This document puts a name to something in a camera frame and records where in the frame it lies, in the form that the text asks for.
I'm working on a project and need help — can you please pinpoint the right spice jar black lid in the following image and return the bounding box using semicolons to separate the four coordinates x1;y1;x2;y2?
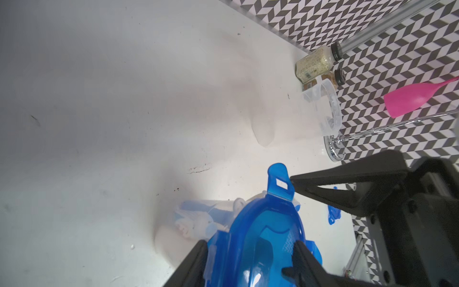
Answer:
302;67;347;92

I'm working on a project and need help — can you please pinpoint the clear plastic cup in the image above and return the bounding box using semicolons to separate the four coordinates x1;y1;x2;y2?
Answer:
154;198;248;268
251;78;343;147

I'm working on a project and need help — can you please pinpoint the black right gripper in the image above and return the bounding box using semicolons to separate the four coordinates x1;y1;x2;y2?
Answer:
290;149;459;287

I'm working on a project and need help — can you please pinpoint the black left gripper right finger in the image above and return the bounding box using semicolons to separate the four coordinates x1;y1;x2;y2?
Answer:
281;240;359;287

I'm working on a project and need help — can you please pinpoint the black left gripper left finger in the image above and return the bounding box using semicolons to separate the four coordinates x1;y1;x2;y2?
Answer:
163;240;208;287

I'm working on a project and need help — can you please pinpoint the blue lid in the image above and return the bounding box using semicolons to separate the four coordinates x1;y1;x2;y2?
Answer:
203;163;322;287
328;205;341;226

